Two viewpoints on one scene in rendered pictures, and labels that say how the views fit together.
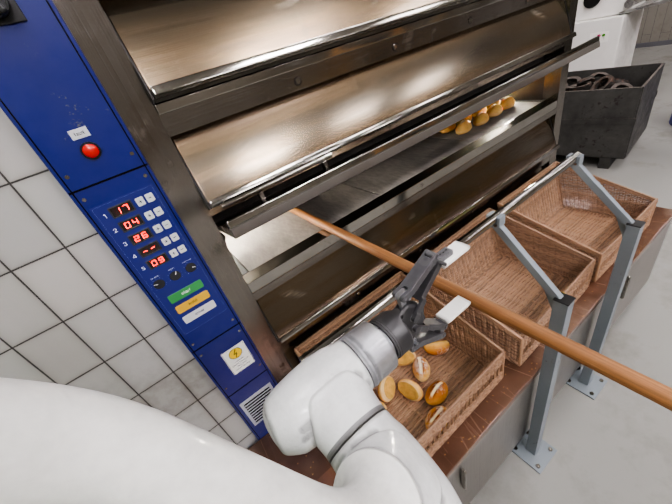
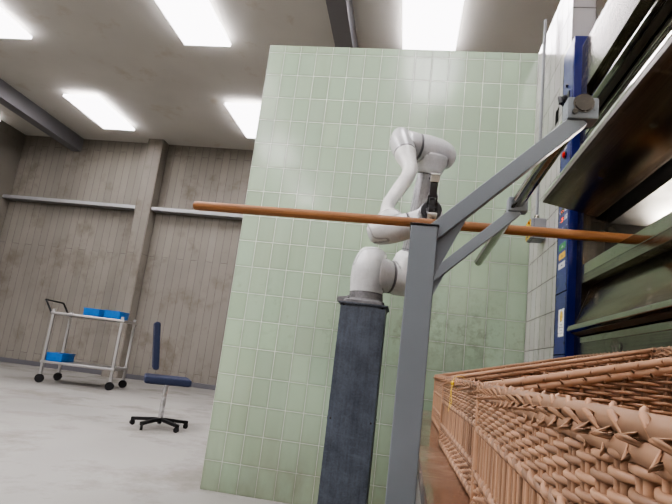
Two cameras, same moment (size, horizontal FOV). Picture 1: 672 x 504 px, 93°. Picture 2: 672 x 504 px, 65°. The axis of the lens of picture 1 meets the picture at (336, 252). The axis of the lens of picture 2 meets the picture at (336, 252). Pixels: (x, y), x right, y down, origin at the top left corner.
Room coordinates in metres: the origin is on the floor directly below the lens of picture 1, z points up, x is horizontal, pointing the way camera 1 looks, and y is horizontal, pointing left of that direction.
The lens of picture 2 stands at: (1.17, -1.74, 0.74)
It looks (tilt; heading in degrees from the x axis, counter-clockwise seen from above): 11 degrees up; 126
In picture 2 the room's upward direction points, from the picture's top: 7 degrees clockwise
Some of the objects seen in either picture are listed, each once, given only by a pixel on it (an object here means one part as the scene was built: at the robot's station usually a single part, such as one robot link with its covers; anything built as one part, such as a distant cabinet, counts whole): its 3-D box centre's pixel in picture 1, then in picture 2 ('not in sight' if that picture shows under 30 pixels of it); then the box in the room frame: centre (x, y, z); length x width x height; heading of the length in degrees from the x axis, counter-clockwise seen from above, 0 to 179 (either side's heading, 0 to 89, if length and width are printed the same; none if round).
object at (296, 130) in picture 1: (434, 71); not in sight; (1.22, -0.51, 1.54); 1.79 x 0.11 x 0.19; 117
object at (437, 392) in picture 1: (436, 391); not in sight; (0.64, -0.20, 0.62); 0.10 x 0.07 x 0.06; 122
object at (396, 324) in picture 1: (401, 325); (431, 208); (0.37, -0.07, 1.31); 0.09 x 0.07 x 0.08; 117
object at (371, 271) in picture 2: not in sight; (370, 270); (-0.11, 0.35, 1.17); 0.18 x 0.16 x 0.22; 53
